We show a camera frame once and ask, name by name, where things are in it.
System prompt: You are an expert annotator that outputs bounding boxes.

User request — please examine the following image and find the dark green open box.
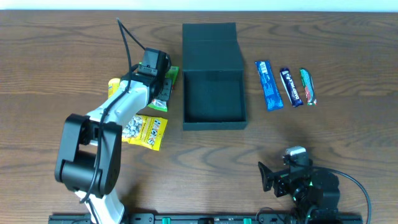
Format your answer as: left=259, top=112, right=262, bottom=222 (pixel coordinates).
left=182, top=22, right=248, bottom=131

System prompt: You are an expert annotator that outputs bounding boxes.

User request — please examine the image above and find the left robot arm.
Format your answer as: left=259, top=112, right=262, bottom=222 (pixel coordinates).
left=55, top=48, right=172, bottom=223

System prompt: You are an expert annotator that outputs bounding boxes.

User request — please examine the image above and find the black mounting rail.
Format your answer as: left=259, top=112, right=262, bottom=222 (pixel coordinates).
left=48, top=213, right=364, bottom=224

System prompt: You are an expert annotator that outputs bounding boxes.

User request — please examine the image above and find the yellow Hacks candy bag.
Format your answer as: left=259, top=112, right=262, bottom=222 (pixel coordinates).
left=122, top=114, right=168, bottom=151

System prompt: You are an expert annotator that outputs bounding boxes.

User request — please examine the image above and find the blue wafer bar wrapper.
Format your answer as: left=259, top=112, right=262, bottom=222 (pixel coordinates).
left=254, top=60, right=284, bottom=111

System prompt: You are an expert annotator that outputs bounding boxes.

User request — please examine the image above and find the green snack bag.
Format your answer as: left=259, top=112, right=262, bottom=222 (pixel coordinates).
left=147, top=65, right=179, bottom=112

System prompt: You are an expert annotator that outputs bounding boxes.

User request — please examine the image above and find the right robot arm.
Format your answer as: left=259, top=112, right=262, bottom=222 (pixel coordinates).
left=258, top=152, right=343, bottom=224

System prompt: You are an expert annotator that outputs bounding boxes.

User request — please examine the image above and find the yellow Mentos bottle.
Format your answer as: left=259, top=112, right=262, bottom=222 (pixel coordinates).
left=108, top=78, right=121, bottom=98

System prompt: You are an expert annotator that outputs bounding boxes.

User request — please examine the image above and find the green red chocolate bar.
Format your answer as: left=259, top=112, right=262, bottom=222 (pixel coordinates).
left=300, top=68, right=317, bottom=105

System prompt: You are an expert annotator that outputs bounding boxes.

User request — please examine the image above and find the dark blue Dairy Milk bar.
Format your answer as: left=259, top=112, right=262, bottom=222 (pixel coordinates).
left=279, top=67, right=303, bottom=107

